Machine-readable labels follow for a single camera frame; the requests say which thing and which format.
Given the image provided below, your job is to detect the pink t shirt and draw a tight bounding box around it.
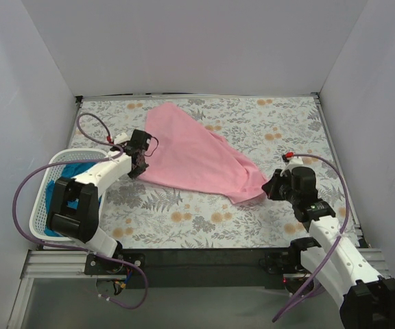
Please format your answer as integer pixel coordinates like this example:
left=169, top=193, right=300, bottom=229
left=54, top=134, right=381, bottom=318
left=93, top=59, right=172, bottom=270
left=139, top=103, right=267, bottom=204

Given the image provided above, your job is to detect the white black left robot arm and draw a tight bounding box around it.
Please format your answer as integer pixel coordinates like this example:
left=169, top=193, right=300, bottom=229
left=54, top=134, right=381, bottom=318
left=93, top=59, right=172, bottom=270
left=46, top=130, right=155, bottom=274

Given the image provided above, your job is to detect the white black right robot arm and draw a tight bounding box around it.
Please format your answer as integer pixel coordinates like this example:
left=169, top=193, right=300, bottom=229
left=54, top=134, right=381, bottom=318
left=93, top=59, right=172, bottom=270
left=262, top=165, right=395, bottom=328

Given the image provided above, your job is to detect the blue t shirt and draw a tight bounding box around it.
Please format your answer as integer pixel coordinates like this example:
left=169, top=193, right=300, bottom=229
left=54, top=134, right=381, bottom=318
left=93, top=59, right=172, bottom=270
left=44, top=162, right=95, bottom=237

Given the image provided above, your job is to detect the white plastic laundry basket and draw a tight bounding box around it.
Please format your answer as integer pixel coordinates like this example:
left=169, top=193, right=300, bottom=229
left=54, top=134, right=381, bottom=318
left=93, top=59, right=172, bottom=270
left=29, top=148, right=106, bottom=244

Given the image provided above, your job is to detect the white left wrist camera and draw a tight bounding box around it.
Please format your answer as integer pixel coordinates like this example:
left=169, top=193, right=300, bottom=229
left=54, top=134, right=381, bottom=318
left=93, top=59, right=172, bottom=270
left=106, top=132, right=130, bottom=145

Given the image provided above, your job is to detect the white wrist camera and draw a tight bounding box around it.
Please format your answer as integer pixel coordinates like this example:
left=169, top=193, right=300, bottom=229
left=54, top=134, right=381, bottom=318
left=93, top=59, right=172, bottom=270
left=106, top=132, right=130, bottom=145
left=280, top=152, right=304, bottom=177

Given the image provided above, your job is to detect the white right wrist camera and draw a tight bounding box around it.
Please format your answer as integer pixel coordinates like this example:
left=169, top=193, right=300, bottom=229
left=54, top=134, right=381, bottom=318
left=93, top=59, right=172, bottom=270
left=280, top=152, right=304, bottom=177

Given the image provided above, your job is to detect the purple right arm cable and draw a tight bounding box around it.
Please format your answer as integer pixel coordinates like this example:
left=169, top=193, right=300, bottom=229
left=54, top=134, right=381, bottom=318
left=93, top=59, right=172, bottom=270
left=272, top=154, right=351, bottom=323

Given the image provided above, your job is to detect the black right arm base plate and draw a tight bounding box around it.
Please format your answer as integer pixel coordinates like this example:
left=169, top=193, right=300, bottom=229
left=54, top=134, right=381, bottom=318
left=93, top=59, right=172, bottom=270
left=259, top=251, right=311, bottom=276

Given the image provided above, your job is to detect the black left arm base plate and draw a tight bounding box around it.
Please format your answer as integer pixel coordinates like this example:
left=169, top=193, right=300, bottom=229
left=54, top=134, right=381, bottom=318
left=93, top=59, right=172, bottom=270
left=84, top=252, right=145, bottom=276

